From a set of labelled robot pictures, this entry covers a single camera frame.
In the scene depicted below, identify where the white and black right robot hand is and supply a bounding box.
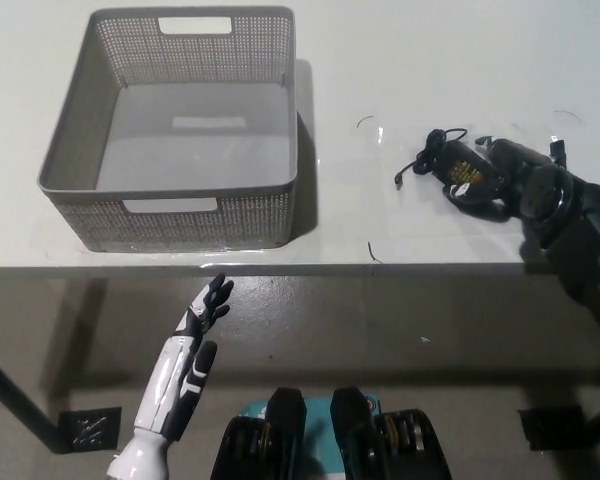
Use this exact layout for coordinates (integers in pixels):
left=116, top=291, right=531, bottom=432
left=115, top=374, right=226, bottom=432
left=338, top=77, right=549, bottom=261
left=449, top=136, right=577, bottom=234

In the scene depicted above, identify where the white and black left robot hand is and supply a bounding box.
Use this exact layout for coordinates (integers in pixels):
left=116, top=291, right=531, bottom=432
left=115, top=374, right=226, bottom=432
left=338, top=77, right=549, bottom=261
left=132, top=273, right=235, bottom=445

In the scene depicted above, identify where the black power adapter with cord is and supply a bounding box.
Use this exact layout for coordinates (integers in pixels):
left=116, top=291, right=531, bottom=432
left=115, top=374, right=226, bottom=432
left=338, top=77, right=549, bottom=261
left=393, top=128, right=569, bottom=216

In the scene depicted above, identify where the grey perforated plastic basket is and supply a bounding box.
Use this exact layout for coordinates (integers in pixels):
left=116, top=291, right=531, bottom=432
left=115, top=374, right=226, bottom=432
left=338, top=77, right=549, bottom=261
left=36, top=5, right=300, bottom=253

